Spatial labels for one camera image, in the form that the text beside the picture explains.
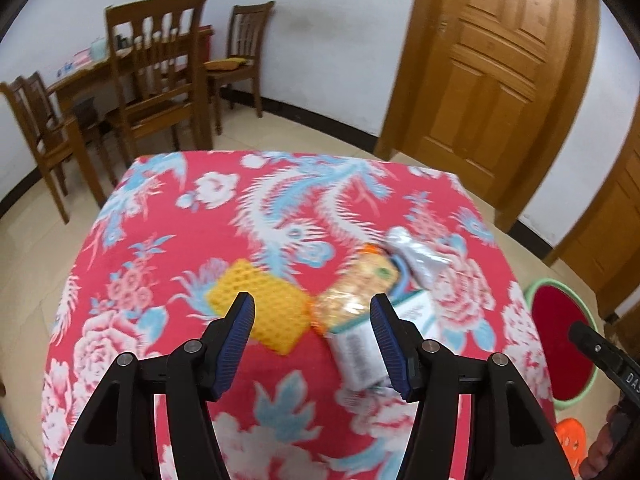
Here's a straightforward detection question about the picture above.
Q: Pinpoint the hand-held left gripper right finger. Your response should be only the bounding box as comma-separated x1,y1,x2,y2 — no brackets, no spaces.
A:
369,294,576,480

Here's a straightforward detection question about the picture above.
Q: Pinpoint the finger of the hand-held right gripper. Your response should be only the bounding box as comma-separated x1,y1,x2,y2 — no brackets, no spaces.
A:
569,321,622,380

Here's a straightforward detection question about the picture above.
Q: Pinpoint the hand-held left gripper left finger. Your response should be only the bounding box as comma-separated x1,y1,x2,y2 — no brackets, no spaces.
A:
52,291,257,480

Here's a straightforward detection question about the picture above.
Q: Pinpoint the white and green box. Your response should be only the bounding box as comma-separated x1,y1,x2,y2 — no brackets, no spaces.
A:
327,290,436,391

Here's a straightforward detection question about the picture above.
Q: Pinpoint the red basin with green rim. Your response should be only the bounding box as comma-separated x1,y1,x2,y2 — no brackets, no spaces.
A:
522,280,598,408

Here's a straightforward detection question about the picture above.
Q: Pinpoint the large yellow foam net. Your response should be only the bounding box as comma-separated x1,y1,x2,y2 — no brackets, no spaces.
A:
206,258,312,357

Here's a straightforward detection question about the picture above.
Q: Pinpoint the orange snack packet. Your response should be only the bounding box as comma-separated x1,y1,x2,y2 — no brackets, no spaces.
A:
311,244,401,333

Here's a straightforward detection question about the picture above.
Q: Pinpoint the silver foil packet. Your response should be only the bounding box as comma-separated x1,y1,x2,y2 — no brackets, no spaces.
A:
385,226,451,288

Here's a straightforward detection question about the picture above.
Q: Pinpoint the person's right hand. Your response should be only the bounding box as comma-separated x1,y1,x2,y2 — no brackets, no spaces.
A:
585,407,623,480

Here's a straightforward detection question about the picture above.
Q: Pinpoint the red floral tablecloth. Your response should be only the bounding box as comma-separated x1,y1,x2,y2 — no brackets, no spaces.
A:
40,150,558,480

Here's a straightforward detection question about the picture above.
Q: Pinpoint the orange plastic stool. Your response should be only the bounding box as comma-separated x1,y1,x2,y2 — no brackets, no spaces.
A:
554,417,592,480

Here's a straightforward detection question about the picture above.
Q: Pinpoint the wooden panel door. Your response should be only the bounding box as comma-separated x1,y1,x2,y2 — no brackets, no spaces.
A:
375,0,601,233
545,110,640,321

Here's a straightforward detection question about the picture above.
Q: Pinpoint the yellow seat cushion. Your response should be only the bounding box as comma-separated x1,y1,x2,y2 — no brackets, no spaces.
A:
202,57,248,72

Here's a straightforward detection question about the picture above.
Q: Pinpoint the wooden dining table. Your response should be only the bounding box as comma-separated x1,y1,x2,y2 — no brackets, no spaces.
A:
47,25,216,128

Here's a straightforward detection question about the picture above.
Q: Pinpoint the wooden chair with cushion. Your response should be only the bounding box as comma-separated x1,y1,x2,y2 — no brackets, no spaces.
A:
204,1,276,136

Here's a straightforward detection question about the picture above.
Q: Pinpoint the tall wooden chair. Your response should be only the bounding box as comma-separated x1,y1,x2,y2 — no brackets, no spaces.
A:
104,0,213,153

